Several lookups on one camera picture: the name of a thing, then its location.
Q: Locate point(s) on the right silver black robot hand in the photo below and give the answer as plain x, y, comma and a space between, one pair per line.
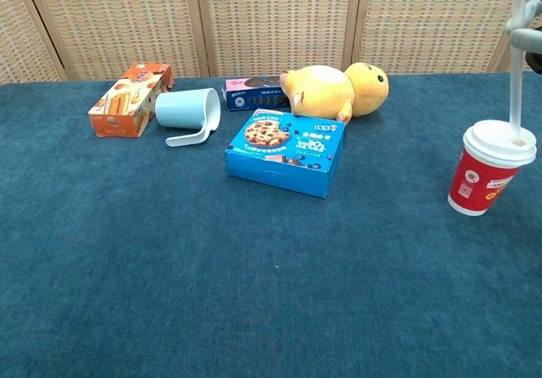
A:
531, 39

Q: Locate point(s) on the transparent plastic straw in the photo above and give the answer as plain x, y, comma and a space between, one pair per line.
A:
516, 94

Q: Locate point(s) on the red paper cup white lid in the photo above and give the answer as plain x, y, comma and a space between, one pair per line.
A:
480, 179

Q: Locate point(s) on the yellow plush toy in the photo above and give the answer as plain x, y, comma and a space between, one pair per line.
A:
330, 92

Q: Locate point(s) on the woven bamboo folding screen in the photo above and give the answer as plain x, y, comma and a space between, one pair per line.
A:
271, 22

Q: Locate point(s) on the blue chocolate chip cookie box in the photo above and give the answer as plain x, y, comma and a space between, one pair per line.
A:
288, 157

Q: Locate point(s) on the blue pink sandwich cookie box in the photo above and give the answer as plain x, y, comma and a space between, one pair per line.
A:
254, 98

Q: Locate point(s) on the light blue plastic mug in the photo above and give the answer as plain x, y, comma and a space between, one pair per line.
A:
182, 109

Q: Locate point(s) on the blue felt table cover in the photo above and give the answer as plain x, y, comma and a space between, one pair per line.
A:
211, 268

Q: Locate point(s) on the orange biscuit stick box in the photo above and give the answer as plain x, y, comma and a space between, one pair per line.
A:
123, 107

